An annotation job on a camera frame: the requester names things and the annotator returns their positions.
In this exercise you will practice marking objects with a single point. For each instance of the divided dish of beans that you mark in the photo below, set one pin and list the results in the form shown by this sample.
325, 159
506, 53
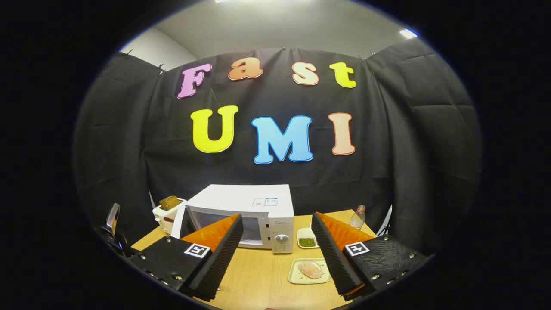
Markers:
306, 241

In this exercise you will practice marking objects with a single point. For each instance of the pink meat piece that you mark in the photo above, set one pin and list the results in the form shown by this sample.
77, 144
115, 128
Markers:
310, 270

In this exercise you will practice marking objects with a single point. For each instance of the small ceiling light panel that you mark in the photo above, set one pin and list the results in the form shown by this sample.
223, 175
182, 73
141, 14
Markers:
408, 33

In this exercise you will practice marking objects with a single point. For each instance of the brown bread slice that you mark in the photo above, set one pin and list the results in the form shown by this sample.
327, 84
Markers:
170, 202

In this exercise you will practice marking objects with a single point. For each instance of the white microwave oven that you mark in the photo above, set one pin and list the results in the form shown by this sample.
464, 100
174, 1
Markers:
241, 198

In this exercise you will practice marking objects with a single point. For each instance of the white toaster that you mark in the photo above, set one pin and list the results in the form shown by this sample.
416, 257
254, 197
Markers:
165, 217

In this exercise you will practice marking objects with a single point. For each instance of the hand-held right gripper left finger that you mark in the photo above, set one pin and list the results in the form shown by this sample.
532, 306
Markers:
224, 254

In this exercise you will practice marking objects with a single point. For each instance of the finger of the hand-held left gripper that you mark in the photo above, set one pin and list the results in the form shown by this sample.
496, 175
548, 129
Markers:
112, 217

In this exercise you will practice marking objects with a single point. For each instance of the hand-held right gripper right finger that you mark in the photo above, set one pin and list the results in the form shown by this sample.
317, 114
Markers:
333, 254

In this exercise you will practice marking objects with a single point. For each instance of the clear plastic bottle red label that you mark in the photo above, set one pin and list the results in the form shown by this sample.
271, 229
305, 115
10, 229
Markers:
357, 217

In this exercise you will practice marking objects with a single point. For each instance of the pale green rectangular tray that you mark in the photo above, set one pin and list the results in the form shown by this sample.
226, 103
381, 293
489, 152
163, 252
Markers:
295, 277

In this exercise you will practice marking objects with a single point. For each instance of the black backdrop cloth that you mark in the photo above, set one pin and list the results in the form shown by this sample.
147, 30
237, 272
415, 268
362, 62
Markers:
387, 137

